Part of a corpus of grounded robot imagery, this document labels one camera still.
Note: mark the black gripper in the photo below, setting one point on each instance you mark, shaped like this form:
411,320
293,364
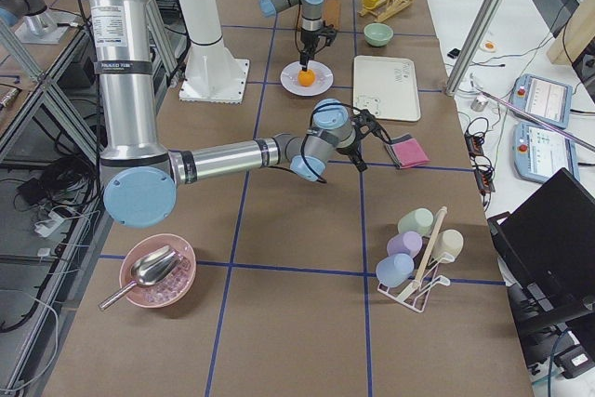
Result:
307,39
349,148

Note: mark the orange fruit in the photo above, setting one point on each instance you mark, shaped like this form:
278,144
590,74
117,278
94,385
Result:
306,77

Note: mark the white round plate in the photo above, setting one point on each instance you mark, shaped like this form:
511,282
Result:
324,79

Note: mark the brown wooden tray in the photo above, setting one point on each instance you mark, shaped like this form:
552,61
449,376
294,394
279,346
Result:
331,13

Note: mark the white bear tray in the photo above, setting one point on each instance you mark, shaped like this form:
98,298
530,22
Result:
386,87

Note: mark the pink cloth stack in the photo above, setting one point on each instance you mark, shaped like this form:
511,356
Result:
406,152

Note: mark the green bowl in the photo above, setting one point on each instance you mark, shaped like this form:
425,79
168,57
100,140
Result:
377,34

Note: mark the green pastel cup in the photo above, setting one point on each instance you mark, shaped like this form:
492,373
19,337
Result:
419,220

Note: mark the purple pastel cup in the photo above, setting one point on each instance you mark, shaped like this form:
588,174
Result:
408,243

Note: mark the blue pastel cup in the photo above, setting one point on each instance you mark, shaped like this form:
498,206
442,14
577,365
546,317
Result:
394,269

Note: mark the beige pastel cup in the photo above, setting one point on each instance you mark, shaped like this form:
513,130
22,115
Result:
448,242

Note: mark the small metal cylinder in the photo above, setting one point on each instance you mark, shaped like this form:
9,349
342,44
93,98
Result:
479,103

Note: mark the fried egg toy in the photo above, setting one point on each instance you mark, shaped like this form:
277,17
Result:
488,46

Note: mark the lower teach pendant tablet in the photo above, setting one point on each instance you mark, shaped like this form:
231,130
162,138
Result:
539,153

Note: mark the teach pendant tablet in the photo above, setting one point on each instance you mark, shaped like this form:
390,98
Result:
546,99
539,153

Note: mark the upper teach pendant tablet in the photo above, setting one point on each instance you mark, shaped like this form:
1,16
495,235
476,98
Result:
546,99

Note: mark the black laptop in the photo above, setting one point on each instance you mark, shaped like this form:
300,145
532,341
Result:
547,244

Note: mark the pink bowl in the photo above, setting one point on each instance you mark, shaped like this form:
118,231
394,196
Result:
175,274

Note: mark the metal scoop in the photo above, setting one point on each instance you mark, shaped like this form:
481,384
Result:
147,271

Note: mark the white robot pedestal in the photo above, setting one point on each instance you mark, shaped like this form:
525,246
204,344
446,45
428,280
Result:
212,73

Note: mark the white wire cup rack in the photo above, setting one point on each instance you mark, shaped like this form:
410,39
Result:
414,292

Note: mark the aluminium frame post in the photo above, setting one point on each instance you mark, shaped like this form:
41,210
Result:
476,34

